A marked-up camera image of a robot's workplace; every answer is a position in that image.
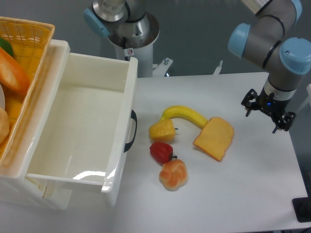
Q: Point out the round bread bun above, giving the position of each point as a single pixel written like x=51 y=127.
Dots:
x=4 y=125

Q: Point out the green vegetable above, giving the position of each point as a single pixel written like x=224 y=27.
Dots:
x=6 y=46

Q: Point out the knotted bread roll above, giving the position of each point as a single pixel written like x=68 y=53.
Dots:
x=173 y=174

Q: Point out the yellow banana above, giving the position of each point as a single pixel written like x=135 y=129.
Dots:
x=186 y=113

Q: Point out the toast bread slice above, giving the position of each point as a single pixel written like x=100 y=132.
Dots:
x=215 y=138

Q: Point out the yellow bell pepper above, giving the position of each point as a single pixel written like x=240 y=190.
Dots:
x=163 y=131

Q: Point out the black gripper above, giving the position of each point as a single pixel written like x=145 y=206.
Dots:
x=275 y=109

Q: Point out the black device at edge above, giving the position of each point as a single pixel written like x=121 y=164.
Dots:
x=302 y=209

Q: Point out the red bell pepper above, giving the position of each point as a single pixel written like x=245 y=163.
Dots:
x=162 y=152

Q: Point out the white table bracket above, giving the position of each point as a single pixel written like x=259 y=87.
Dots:
x=162 y=69

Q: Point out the orange baguette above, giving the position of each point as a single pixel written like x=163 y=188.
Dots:
x=12 y=74

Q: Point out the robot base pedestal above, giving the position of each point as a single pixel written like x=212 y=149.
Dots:
x=129 y=27

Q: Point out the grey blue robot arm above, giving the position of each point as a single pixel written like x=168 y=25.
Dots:
x=286 y=61

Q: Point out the white plastic drawer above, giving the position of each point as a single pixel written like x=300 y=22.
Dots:
x=89 y=130

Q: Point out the white drawer cabinet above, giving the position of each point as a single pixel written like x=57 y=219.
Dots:
x=15 y=186

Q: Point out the yellow woven basket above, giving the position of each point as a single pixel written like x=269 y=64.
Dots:
x=30 y=41

